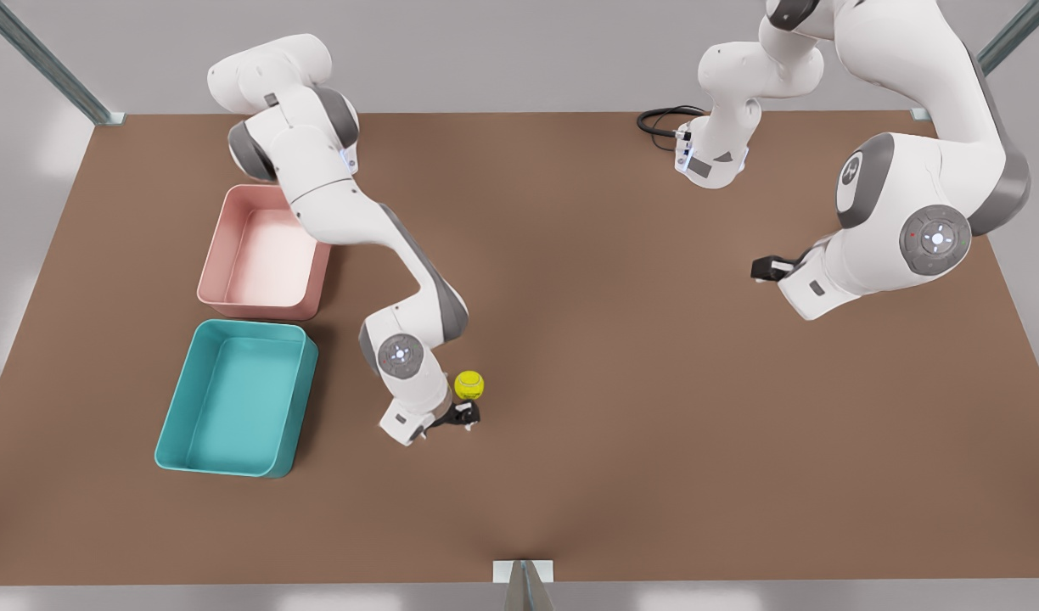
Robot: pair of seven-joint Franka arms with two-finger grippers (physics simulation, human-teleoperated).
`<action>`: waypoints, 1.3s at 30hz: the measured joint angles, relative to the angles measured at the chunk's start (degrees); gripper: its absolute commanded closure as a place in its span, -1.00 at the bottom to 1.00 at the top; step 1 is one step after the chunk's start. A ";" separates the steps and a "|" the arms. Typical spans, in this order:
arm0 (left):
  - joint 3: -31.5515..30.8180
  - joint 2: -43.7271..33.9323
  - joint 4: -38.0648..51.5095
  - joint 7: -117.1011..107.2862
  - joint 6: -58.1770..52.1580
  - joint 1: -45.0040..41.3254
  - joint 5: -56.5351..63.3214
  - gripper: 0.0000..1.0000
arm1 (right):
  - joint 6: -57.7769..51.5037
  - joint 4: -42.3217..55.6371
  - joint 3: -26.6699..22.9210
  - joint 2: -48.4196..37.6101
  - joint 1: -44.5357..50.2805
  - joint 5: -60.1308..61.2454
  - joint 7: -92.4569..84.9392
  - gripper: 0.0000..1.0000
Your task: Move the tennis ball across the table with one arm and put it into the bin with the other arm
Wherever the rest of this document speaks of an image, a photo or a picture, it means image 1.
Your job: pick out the yellow tennis ball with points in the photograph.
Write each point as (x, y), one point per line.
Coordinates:
(468, 384)

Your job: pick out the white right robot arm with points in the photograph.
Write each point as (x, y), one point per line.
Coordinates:
(333, 204)

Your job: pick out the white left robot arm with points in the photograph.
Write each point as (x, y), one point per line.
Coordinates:
(901, 187)

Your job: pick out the teal plastic bin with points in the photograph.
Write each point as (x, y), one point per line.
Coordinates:
(235, 399)

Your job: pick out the pink plastic bin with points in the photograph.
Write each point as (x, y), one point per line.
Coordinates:
(261, 255)

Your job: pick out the silver frame post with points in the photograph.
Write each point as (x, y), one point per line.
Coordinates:
(991, 47)
(526, 585)
(48, 64)

